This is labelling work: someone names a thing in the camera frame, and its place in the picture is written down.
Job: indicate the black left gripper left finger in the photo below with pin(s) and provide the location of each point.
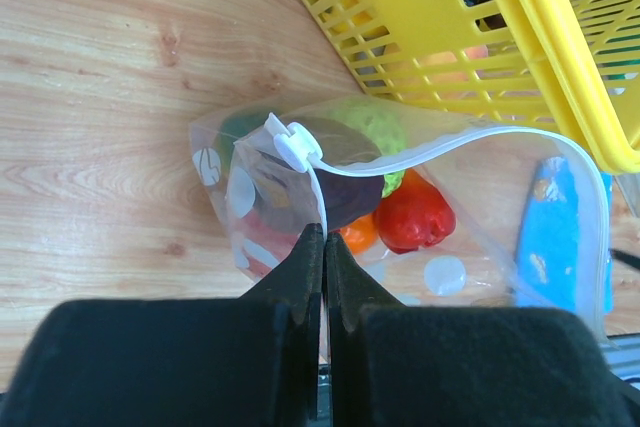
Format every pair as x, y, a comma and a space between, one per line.
246, 361

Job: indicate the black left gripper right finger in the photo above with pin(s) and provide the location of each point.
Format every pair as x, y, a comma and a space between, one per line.
394, 365

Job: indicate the orange persimmon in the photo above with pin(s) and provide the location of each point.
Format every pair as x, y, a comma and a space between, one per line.
360, 235

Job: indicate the red bell pepper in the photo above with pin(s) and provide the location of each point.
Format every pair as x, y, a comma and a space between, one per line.
414, 216

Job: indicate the clear polka dot zip bag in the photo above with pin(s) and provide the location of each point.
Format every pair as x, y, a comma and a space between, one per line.
484, 171

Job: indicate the dark purple mangosteen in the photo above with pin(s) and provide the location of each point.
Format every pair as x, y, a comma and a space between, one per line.
346, 199

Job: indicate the green mango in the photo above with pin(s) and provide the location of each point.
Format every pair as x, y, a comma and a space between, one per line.
233, 128

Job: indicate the green custard apple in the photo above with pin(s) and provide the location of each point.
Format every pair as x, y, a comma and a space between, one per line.
378, 124

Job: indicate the blue cartoon cloth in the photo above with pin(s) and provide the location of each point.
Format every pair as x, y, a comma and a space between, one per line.
547, 248

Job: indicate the yellow plastic basket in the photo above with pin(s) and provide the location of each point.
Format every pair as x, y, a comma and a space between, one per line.
566, 66

